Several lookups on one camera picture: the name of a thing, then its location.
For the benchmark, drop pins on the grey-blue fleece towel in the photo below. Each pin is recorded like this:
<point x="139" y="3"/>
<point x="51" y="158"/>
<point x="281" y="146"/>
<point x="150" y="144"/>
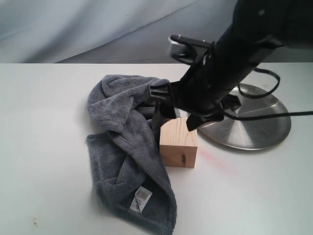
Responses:
<point x="125" y="154"/>

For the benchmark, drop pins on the white barcode label tag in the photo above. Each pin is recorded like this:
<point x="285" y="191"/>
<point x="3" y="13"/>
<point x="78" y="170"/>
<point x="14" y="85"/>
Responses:
<point x="141" y="197"/>

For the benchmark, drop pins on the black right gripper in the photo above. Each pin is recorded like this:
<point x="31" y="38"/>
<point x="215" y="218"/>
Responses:
<point x="203" y="91"/>

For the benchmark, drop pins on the light wooden cube block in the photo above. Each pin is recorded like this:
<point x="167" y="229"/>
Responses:
<point x="178" y="146"/>

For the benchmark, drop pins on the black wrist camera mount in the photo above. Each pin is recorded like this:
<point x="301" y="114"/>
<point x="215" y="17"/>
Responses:
<point x="185" y="50"/>

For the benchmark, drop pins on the round stainless steel plate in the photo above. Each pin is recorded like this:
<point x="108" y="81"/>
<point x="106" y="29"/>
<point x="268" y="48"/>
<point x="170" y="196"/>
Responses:
<point x="251" y="135"/>

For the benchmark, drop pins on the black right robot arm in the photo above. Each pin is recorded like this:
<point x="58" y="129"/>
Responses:
<point x="258" y="28"/>

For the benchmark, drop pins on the grey backdrop cloth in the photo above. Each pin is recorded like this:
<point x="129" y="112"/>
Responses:
<point x="105" y="31"/>

